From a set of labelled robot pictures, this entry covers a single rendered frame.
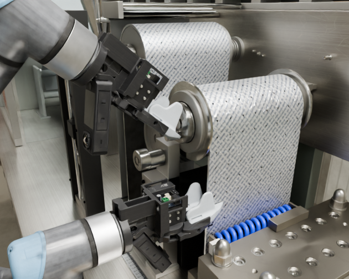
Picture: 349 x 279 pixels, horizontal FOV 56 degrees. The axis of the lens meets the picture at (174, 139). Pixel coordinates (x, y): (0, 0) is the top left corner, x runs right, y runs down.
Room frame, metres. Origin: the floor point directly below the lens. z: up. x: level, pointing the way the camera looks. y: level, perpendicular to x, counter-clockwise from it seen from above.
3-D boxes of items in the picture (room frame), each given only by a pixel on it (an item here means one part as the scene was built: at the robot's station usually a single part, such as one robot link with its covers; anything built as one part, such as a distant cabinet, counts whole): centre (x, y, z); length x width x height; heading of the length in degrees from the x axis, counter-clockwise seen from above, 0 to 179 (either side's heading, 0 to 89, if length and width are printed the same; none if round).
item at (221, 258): (0.46, -0.08, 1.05); 0.04 x 0.04 x 0.04
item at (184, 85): (0.58, -0.02, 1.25); 0.15 x 0.01 x 0.15; 31
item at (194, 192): (0.54, -0.04, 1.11); 0.09 x 0.03 x 0.06; 122
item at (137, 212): (0.47, 0.04, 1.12); 0.12 x 0.08 x 0.09; 121
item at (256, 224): (0.57, -0.17, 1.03); 0.21 x 0.04 x 0.03; 121
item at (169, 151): (0.58, 0.03, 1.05); 0.06 x 0.05 x 0.31; 121
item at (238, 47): (0.94, -0.14, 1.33); 0.07 x 0.07 x 0.07; 31
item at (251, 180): (0.59, -0.16, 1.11); 0.23 x 0.01 x 0.18; 121
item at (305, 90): (0.71, -0.24, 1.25); 0.15 x 0.01 x 0.15; 31
